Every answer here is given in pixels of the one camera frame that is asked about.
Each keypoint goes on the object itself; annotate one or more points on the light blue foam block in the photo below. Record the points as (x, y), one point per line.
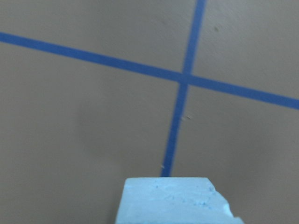
(173, 200)

